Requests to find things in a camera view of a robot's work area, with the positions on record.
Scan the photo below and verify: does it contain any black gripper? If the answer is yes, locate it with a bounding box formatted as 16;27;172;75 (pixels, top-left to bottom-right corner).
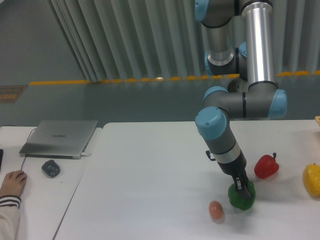
205;142;252;200

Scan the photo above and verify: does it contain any green bell pepper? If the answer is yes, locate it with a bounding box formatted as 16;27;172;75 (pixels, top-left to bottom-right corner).
228;181;256;211

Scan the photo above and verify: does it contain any white sleeve forearm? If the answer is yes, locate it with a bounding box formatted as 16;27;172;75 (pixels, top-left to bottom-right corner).
0;195;21;240

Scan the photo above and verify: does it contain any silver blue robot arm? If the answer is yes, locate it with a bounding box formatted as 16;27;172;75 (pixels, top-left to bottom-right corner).
194;0;287;200

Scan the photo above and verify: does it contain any wooden basket corner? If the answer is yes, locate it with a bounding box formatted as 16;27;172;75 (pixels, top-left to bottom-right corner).
314;115;320;126

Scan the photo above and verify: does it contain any person's hand on mouse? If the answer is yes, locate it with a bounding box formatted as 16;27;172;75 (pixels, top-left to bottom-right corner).
0;170;27;197

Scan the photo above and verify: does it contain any red bell pepper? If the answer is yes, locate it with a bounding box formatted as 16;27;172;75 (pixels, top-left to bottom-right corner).
254;152;280;179

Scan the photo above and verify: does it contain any brown egg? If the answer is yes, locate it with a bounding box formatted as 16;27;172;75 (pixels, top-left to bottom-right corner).
208;200;224;220

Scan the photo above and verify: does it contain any yellow bell pepper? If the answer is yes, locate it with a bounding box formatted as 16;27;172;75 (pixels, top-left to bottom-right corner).
302;163;320;198

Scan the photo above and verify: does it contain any white usb dongle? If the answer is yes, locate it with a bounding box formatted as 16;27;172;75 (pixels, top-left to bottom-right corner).
81;153;92;157

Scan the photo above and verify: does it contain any dark grey small tray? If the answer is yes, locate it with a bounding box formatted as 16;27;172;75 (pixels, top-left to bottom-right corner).
41;159;61;178

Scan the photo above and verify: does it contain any silver closed laptop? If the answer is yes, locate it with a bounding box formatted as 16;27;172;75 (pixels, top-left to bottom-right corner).
19;120;98;159

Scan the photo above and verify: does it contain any white pleated curtain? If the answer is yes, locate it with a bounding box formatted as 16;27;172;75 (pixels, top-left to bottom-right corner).
50;0;320;82

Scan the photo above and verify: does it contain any black keyboard edge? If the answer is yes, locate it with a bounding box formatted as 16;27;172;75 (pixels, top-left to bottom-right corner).
0;149;4;171

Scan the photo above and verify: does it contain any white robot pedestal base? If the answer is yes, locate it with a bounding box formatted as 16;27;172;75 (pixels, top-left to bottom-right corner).
227;77;248;93

